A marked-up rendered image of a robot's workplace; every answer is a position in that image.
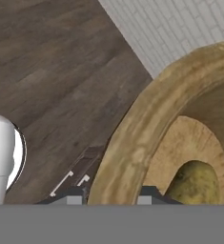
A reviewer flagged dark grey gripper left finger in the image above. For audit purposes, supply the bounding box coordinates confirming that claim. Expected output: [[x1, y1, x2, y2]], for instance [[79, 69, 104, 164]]
[[36, 186, 89, 206]]

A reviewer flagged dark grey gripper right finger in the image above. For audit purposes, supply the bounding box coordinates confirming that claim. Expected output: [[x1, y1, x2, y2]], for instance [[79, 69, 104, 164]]
[[136, 186, 182, 206]]

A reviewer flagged tan wooden bowl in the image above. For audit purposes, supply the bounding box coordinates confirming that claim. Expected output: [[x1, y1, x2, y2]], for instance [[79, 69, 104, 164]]
[[86, 41, 224, 206]]

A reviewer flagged yellow-brown potato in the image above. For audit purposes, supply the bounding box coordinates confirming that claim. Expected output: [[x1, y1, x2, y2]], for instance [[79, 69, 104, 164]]
[[165, 160, 221, 206]]

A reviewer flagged dark wooden cupboard front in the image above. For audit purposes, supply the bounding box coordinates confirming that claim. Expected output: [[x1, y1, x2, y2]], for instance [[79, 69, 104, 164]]
[[69, 145, 107, 192]]

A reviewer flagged round white disc, dark rim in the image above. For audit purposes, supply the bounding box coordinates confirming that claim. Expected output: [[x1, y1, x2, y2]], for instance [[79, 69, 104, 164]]
[[6, 123, 29, 193]]

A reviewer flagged long white cupboard handle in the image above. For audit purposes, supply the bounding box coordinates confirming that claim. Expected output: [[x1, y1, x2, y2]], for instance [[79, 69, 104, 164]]
[[49, 170, 75, 197]]

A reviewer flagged short white cupboard handle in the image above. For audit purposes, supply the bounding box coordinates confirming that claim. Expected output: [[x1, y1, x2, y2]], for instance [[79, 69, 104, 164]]
[[76, 173, 92, 188]]

